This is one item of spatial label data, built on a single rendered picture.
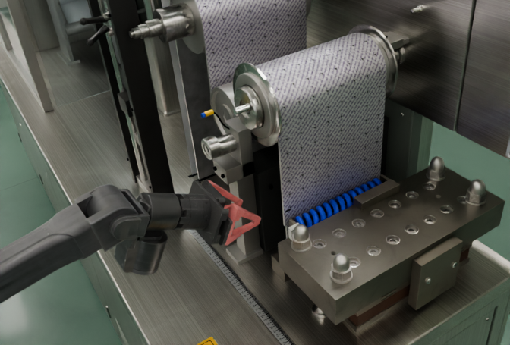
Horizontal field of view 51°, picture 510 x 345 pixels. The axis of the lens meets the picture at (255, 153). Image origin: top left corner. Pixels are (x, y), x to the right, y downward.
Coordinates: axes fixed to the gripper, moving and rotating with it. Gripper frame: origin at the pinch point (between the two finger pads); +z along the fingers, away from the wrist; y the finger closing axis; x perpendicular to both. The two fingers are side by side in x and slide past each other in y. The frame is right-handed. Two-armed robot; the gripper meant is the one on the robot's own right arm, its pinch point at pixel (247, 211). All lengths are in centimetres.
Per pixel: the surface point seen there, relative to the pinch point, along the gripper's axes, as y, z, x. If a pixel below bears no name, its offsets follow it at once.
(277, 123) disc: 0.9, -0.9, 16.8
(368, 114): 0.3, 19.7, 20.8
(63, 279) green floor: -129, 25, -108
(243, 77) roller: -7.7, -3.8, 21.3
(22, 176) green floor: -224, 27, -106
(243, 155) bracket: -7.1, 0.9, 7.7
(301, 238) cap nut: 7.9, 6.7, -0.5
